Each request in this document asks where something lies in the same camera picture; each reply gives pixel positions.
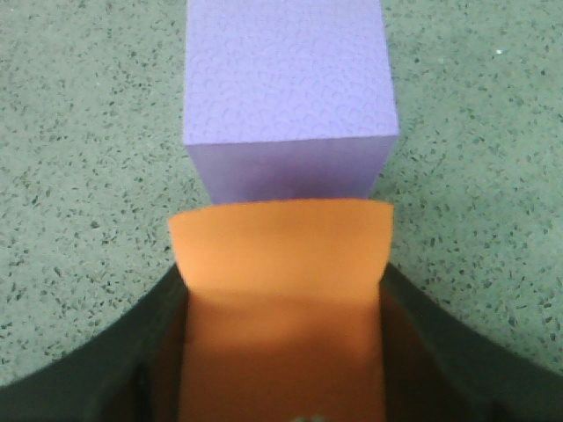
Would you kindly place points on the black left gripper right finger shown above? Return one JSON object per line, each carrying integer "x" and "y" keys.
{"x": 497, "y": 384}

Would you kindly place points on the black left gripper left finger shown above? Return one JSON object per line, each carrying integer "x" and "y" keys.
{"x": 128, "y": 372}

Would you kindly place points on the orange foam cube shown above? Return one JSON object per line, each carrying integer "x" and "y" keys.
{"x": 283, "y": 314}

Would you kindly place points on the purple foam cube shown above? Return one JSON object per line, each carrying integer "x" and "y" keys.
{"x": 288, "y": 99}

